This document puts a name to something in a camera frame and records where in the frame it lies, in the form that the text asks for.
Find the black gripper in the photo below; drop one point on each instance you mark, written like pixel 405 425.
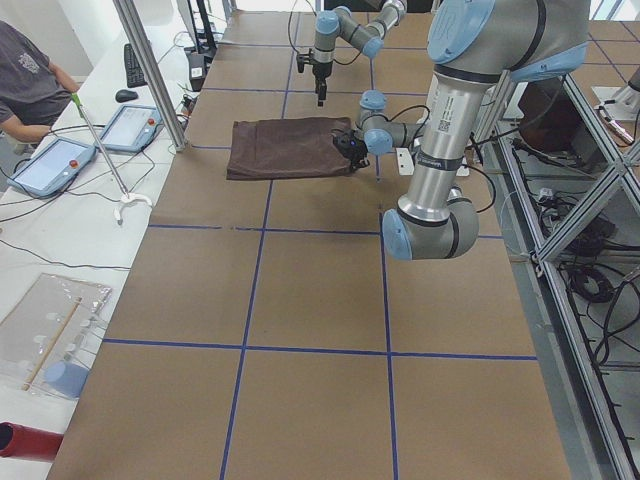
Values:
pixel 320 70
pixel 346 145

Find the dark brown t-shirt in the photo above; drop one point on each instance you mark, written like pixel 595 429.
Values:
pixel 287 149

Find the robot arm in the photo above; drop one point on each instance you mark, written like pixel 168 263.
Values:
pixel 471 43
pixel 338 23

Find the black box with label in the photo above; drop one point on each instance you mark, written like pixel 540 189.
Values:
pixel 197 70

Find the black keyboard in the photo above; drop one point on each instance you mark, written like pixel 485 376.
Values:
pixel 133 70

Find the far teach pendant tablet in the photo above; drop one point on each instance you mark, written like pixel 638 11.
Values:
pixel 131 129

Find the teach pendant tablet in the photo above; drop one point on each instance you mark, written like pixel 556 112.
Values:
pixel 49 171
pixel 131 129

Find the black computer mouse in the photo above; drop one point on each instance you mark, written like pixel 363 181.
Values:
pixel 125 95

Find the near teach pendant tablet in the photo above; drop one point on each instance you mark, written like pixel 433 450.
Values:
pixel 49 171

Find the seated person grey shirt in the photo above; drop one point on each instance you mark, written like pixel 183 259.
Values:
pixel 34 90

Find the wooden stick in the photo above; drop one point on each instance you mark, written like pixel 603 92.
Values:
pixel 51 345

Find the clear plastic bag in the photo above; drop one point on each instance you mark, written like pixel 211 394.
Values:
pixel 28 328

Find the blue cup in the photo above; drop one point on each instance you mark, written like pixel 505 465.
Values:
pixel 66 378

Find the red cylinder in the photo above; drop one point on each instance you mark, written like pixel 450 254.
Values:
pixel 27 443

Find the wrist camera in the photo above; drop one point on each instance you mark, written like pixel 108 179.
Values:
pixel 304 59

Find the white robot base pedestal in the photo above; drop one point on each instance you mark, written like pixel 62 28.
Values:
pixel 405 164

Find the aluminium frame post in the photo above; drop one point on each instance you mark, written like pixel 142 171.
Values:
pixel 136 34

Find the reacher stick green handle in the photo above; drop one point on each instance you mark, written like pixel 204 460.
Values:
pixel 127 197

